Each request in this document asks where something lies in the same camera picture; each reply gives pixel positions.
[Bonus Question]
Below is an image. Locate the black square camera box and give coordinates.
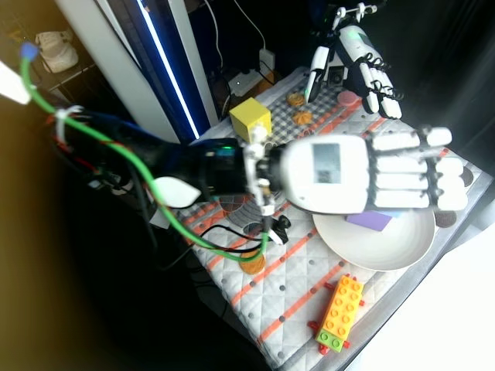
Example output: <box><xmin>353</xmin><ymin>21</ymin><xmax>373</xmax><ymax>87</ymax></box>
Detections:
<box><xmin>326</xmin><ymin>65</ymin><xmax>348</xmax><ymax>87</ymax></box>

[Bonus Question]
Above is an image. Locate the white power strip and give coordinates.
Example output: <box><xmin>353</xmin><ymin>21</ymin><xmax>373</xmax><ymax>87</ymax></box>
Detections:
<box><xmin>227</xmin><ymin>71</ymin><xmax>268</xmax><ymax>96</ymax></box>

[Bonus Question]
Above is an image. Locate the white power adapter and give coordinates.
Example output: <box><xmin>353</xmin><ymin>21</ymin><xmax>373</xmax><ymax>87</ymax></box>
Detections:
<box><xmin>258</xmin><ymin>48</ymin><xmax>276</xmax><ymax>70</ymax></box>

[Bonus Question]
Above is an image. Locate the orange green red brick toy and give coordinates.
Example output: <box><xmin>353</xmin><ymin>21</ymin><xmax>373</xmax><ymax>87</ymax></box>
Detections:
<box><xmin>307</xmin><ymin>274</ymin><xmax>367</xmax><ymax>355</ymax></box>

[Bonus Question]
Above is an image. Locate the grey quilt with bear print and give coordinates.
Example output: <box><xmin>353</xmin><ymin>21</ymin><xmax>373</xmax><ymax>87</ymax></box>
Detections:
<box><xmin>148</xmin><ymin>66</ymin><xmax>486</xmax><ymax>370</ymax></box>

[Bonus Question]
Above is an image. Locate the purple foam cube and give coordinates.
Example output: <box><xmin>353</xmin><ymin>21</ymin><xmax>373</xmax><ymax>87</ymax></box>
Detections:
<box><xmin>345</xmin><ymin>210</ymin><xmax>394</xmax><ymax>233</ymax></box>

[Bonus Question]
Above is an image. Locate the white robot body column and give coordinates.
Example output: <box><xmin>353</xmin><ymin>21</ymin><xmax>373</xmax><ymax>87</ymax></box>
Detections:
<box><xmin>53</xmin><ymin>0</ymin><xmax>221</xmax><ymax>158</ymax></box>

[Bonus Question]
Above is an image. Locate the round flat biscuit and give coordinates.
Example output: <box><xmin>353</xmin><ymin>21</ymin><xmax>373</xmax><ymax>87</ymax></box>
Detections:
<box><xmin>238</xmin><ymin>250</ymin><xmax>267</xmax><ymax>276</ymax></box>

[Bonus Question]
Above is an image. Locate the white cable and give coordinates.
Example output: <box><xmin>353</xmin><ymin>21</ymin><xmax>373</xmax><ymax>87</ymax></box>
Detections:
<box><xmin>233</xmin><ymin>0</ymin><xmax>268</xmax><ymax>51</ymax></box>
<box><xmin>203</xmin><ymin>0</ymin><xmax>226</xmax><ymax>69</ymax></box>

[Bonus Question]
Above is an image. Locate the yellow foam cube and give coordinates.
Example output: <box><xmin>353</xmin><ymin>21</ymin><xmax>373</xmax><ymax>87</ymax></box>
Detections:
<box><xmin>228</xmin><ymin>96</ymin><xmax>273</xmax><ymax>145</ymax></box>

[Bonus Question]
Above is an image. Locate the grey metal shelf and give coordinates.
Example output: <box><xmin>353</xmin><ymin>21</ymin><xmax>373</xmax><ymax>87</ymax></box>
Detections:
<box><xmin>15</xmin><ymin>22</ymin><xmax>97</xmax><ymax>134</ymax></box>

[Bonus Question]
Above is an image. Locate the green cable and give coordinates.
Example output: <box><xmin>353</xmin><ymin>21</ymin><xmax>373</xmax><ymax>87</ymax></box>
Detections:
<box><xmin>19</xmin><ymin>42</ymin><xmax>271</xmax><ymax>264</ymax></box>

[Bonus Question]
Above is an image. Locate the white round plate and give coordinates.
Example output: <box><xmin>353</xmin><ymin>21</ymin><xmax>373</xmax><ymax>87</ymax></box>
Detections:
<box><xmin>311</xmin><ymin>208</ymin><xmax>437</xmax><ymax>273</ymax></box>

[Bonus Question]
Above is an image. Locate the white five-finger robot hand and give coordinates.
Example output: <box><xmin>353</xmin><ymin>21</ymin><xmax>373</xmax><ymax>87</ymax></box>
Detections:
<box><xmin>279</xmin><ymin>125</ymin><xmax>469</xmax><ymax>216</ymax></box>
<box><xmin>304</xmin><ymin>24</ymin><xmax>404</xmax><ymax>120</ymax></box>

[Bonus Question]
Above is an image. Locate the white shoe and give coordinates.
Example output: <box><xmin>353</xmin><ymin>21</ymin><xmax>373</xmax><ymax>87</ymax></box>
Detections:
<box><xmin>35</xmin><ymin>30</ymin><xmax>80</xmax><ymax>74</ymax></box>

